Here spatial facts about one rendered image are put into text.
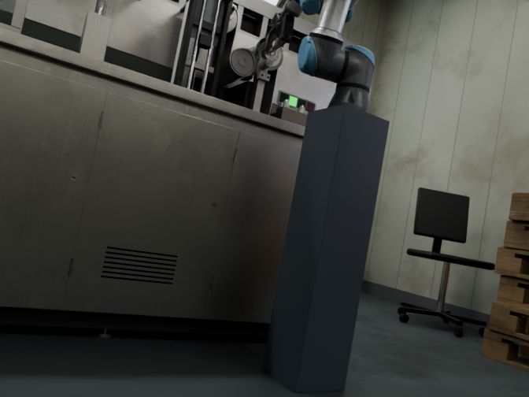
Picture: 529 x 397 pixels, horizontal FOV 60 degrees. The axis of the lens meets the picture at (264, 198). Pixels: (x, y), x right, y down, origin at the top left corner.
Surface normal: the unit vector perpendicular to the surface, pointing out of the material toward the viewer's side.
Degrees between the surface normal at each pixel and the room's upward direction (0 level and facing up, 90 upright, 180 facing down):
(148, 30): 90
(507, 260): 90
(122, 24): 90
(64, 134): 90
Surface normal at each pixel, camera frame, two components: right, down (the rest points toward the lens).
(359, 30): 0.51, 0.04
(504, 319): -0.82, -0.18
